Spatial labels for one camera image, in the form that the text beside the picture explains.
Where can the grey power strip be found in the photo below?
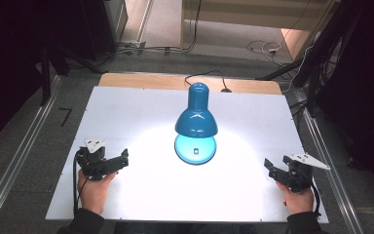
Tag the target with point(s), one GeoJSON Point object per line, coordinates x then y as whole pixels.
{"type": "Point", "coordinates": [133, 45]}

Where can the person's right hand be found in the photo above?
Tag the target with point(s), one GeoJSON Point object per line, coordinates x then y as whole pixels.
{"type": "Point", "coordinates": [298, 201]}

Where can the white table cover board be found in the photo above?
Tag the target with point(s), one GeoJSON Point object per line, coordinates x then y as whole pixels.
{"type": "Point", "coordinates": [136, 113]}

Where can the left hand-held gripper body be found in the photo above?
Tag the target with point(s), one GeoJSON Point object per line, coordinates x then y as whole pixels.
{"type": "Point", "coordinates": [92, 161]}

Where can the black cabinet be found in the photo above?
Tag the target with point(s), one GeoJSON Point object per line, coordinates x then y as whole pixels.
{"type": "Point", "coordinates": [100, 26]}

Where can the beige wooden shelf unit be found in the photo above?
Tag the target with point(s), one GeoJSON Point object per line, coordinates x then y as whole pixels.
{"type": "Point", "coordinates": [256, 16]}

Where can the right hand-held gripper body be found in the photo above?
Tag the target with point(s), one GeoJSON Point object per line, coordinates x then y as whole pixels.
{"type": "Point", "coordinates": [300, 174]}

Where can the blue desk lamp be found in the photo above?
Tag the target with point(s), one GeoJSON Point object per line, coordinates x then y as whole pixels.
{"type": "Point", "coordinates": [196, 120]}

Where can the black metal stand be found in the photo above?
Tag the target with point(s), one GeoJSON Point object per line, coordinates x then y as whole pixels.
{"type": "Point", "coordinates": [45, 78]}

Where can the person's left hand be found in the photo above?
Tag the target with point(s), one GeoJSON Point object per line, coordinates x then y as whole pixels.
{"type": "Point", "coordinates": [94, 193]}

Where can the dark curtain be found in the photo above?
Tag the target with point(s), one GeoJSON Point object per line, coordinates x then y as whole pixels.
{"type": "Point", "coordinates": [360, 81]}
{"type": "Point", "coordinates": [9, 65]}

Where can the aluminium floor rail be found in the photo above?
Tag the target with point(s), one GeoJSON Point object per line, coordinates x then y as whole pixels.
{"type": "Point", "coordinates": [331, 169]}
{"type": "Point", "coordinates": [19, 156]}

